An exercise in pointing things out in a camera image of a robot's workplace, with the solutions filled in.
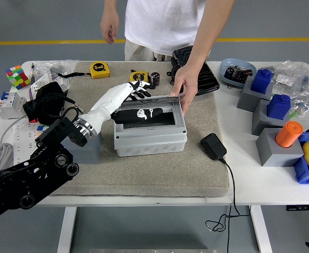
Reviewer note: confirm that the small black capacitor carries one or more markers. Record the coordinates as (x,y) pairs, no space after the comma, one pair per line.
(155,78)

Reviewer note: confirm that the black power adapter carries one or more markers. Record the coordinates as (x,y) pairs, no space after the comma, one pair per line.
(213,146)

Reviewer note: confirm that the white circuit breaker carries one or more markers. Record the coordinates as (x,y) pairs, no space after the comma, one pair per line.
(7,105)

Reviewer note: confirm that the blue plastic bin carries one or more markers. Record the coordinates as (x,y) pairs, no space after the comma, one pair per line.
(304,174)

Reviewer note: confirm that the white power strip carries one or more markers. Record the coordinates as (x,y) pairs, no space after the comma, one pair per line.
(20,142)

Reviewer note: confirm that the small white module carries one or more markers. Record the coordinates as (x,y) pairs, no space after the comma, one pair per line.
(64,84)

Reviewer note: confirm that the thin screwdriver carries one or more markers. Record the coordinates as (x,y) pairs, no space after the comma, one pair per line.
(32,75)

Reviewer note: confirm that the person's right hand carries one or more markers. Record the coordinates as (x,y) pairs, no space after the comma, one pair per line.
(109,26)

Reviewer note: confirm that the orange cylinder battery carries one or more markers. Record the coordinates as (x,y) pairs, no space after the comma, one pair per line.
(287,134)

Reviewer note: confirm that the grey-brown mat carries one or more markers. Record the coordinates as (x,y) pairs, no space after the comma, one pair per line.
(144,174)

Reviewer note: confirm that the small colourful puzzle cube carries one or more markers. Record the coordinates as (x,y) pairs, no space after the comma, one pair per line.
(42,128)

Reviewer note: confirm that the black foot pedal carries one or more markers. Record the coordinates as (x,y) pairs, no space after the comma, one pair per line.
(210,81)

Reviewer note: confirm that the black table control panel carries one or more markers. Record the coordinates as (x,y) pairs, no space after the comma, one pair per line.
(302,207)

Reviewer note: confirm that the clear plastic bag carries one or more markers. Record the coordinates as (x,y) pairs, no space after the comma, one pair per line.
(51,68)

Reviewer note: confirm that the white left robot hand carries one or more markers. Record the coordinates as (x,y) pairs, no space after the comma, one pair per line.
(107,105)

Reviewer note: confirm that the dark components pile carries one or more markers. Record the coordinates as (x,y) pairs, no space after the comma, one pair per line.
(236,73)

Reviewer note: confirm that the clear bags of parts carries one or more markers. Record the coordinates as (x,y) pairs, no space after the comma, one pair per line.
(302,87)

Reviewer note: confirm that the person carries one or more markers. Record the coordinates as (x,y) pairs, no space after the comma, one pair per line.
(162,23)

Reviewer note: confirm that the person's left forearm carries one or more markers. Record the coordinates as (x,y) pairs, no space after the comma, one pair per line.
(212,29)

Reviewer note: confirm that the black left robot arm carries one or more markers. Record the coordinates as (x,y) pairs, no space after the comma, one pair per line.
(25,179)

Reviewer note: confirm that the pale blue dish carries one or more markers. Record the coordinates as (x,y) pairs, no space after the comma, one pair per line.
(228,63)

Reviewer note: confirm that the person's right forearm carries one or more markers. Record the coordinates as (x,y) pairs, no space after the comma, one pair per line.
(112,5)

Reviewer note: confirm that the white table leg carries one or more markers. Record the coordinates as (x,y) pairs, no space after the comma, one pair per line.
(261,229)
(66,229)

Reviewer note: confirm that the yellow round tape measure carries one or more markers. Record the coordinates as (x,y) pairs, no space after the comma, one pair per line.
(140,76)

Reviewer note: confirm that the person's left hand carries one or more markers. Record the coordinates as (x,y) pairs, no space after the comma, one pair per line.
(188,79)

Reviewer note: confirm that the blue bottle-shaped block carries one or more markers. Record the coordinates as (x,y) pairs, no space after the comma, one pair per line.
(277,106)
(261,81)

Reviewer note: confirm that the grey junction box clear lid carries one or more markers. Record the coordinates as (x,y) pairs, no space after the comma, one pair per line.
(149,142)

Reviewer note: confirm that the large colourful puzzle cube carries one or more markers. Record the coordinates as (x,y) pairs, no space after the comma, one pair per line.
(17,77)

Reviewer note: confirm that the yellow square tape measure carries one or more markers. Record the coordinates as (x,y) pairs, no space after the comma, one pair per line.
(99,69)

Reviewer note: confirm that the grey block holder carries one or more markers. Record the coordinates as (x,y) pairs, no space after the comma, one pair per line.
(273,156)
(260,121)
(245,100)
(91,150)

